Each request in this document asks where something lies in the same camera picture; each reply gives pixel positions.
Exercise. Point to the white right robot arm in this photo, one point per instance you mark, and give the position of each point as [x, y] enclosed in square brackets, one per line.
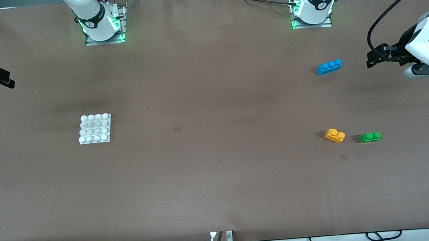
[90, 14]

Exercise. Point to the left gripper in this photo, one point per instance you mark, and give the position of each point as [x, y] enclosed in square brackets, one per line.
[405, 44]

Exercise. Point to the blue three-stud block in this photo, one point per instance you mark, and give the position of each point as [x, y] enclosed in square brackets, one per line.
[329, 67]

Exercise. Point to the yellow two-stud block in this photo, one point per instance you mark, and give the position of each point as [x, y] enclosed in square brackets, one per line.
[335, 135]

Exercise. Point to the green two-stud block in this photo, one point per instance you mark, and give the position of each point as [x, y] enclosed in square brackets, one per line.
[369, 137]

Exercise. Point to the small brown tape patch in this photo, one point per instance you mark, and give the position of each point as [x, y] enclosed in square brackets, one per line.
[177, 129]

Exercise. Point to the white studded base plate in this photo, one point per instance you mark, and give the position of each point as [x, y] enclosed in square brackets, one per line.
[95, 129]

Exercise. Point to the white table edge bracket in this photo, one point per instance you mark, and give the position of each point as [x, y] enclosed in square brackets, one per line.
[229, 235]

